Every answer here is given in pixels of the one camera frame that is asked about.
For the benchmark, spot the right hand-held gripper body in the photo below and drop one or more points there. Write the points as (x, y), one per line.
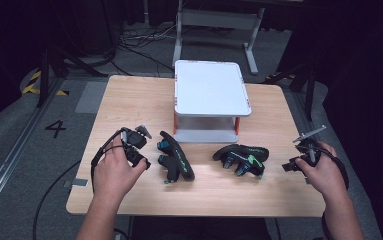
(309, 150)

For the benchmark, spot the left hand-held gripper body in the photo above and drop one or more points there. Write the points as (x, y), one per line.
(135, 139)

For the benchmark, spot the black sandal with green trim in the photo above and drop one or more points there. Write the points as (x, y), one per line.
(242, 151)
(180, 156)

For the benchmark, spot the white two-tier shoe rack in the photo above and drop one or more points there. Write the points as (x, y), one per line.
(209, 86)

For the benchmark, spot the person's right hand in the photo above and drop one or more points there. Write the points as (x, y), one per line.
(324, 173)

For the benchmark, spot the person's left hand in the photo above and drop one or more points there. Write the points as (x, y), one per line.
(115, 175)

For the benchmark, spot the black metal stand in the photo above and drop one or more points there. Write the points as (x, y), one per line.
(307, 86)
(50, 66)

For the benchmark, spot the yellow black hazard tape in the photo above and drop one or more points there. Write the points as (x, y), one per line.
(32, 85)

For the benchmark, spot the grey metal floor rail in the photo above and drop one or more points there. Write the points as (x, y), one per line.
(12, 151)

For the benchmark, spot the grey metal desk frame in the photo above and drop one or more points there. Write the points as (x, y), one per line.
(212, 16)

